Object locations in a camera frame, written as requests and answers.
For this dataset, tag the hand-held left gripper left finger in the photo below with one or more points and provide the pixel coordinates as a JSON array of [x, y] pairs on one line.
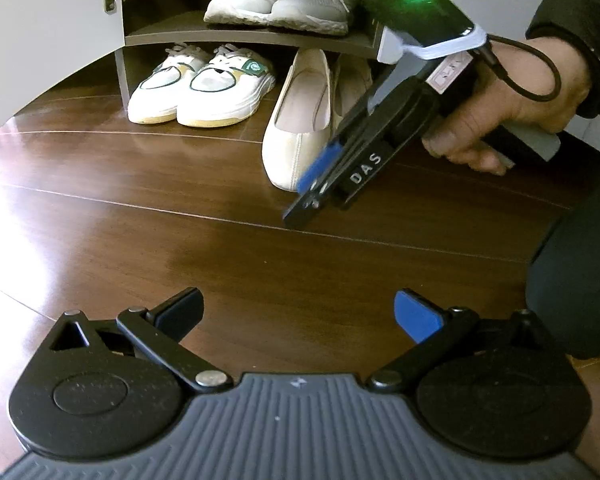
[[180, 312]]

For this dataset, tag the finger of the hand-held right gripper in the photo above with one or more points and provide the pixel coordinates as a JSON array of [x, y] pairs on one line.
[[310, 205], [320, 167]]

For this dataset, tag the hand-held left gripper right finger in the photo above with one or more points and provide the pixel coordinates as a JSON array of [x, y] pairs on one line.
[[415, 316]]

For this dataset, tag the cream shoe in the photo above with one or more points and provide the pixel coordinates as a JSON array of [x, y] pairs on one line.
[[350, 85], [290, 150]]

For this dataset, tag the white sneaker green trim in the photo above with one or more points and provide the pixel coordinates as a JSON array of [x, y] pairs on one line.
[[155, 90], [215, 95]]

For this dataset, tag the white shoe cabinet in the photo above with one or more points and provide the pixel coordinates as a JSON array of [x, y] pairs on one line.
[[45, 35]]

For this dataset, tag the person's right forearm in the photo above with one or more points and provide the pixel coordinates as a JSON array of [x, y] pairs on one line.
[[580, 10]]

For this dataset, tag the person's right hand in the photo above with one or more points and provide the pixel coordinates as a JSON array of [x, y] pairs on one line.
[[520, 90]]

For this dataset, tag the person's black trousers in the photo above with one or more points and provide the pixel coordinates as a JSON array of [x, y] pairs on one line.
[[580, 270]]

